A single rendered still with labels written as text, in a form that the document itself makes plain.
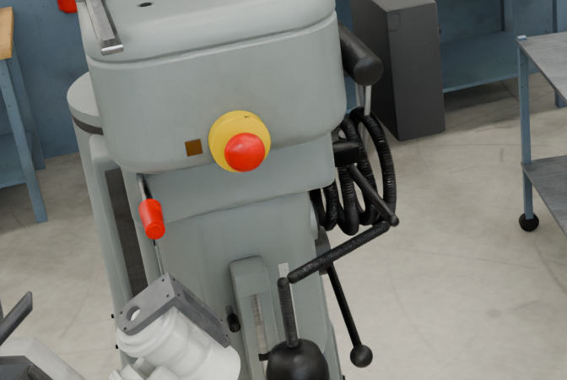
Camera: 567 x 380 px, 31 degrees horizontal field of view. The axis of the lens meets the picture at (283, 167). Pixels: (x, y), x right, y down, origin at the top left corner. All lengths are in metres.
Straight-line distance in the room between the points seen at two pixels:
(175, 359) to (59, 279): 3.60
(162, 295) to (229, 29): 0.26
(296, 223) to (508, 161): 3.75
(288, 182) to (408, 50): 0.42
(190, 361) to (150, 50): 0.29
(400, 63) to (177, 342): 0.71
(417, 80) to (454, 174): 3.34
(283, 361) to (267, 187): 0.20
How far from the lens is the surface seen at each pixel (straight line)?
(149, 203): 1.05
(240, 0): 1.02
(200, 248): 1.23
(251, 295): 1.23
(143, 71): 1.00
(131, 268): 1.75
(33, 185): 4.99
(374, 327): 3.84
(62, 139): 5.75
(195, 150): 1.03
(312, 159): 1.17
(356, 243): 1.17
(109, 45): 0.93
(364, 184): 1.30
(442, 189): 4.74
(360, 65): 1.07
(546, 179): 4.10
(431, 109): 1.56
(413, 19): 1.51
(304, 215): 1.26
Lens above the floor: 2.16
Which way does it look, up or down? 25 degrees down
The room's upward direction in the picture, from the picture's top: 8 degrees counter-clockwise
